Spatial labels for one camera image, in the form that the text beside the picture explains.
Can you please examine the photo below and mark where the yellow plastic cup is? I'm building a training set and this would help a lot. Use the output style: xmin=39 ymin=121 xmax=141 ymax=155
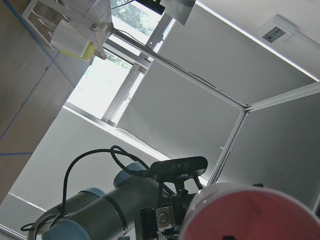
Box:
xmin=60 ymin=41 xmax=95 ymax=61

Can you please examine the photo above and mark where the white plastic cup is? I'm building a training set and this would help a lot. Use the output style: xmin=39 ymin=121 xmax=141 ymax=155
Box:
xmin=50 ymin=20 xmax=90 ymax=56

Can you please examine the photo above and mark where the pink plastic cup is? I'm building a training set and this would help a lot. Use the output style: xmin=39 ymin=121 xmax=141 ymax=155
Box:
xmin=178 ymin=183 xmax=320 ymax=240

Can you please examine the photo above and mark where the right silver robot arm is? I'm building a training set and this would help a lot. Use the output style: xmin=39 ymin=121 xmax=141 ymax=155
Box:
xmin=27 ymin=161 xmax=169 ymax=240

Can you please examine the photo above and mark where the black monitor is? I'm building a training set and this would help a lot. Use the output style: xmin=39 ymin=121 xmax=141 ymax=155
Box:
xmin=137 ymin=0 xmax=196 ymax=25

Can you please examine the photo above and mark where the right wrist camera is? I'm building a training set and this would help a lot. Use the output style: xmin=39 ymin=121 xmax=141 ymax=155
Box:
xmin=149 ymin=156 xmax=208 ymax=182

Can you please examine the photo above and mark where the white wire cup rack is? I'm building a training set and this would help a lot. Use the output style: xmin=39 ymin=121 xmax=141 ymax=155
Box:
xmin=22 ymin=0 xmax=114 ymax=61

